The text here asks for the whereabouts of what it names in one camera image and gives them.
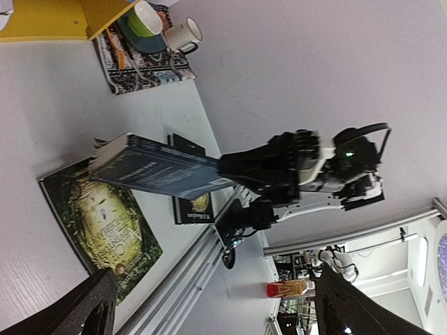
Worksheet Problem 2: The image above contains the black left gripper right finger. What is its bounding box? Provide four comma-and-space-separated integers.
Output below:
315, 265, 427, 335

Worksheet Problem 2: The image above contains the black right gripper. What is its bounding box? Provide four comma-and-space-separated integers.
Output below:
218, 129, 321, 202

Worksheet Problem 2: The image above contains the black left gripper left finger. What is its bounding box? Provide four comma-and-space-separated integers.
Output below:
1, 268, 117, 335

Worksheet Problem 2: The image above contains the dark green forest book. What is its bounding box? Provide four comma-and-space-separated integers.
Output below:
38, 159, 163, 303

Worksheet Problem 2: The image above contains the Nineteen Eighty-Four book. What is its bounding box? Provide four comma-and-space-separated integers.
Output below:
89, 133, 236, 200

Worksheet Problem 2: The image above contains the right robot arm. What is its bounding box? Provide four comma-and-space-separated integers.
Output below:
214, 123, 391, 250

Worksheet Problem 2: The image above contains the red orange bottle background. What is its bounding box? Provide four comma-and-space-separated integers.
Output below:
267, 278, 315, 298

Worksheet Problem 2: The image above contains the black Moon and Sixpence book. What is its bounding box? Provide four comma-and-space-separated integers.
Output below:
168, 133, 214, 225

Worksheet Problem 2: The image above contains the white mug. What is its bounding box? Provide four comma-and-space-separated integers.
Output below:
164, 17, 203, 55

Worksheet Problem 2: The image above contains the patterned cloth mat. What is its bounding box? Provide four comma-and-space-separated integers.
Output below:
94, 19, 196, 96

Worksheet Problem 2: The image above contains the green white bowl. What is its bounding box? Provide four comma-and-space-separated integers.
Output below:
128, 1, 163, 37

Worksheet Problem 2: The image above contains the yellow pink blue bookshelf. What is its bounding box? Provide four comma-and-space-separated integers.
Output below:
1, 1, 137, 43

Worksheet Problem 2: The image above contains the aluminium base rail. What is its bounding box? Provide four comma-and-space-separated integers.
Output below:
115, 198, 266, 335

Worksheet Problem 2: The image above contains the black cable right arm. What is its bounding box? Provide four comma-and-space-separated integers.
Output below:
349, 121, 393, 172

